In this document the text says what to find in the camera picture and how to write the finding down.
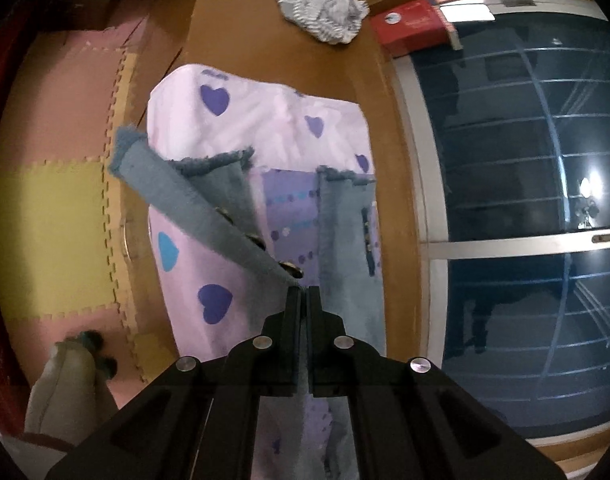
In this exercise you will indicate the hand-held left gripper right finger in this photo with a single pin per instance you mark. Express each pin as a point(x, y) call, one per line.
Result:
point(315, 340)

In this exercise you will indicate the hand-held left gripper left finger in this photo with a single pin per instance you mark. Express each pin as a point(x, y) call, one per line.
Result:
point(290, 340)

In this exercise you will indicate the blue denim garment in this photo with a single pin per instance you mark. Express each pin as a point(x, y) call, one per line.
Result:
point(220, 220)

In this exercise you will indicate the pink heart-print blanket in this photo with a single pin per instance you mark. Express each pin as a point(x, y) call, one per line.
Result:
point(265, 125)

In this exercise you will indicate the person's leg in beige pants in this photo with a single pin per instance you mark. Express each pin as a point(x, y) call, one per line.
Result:
point(65, 395)

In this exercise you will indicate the glass sliding door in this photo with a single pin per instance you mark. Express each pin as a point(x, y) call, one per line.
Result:
point(525, 200)

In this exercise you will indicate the pink and yellow foam mat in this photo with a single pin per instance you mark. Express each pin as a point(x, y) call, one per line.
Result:
point(60, 185)

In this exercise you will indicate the wooden table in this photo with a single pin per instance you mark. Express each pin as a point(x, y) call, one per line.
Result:
point(265, 30)

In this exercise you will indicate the red box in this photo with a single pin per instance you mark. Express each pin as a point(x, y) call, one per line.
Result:
point(410, 27)

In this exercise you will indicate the grey striped crumpled garment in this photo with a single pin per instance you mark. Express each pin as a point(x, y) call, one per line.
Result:
point(319, 6)

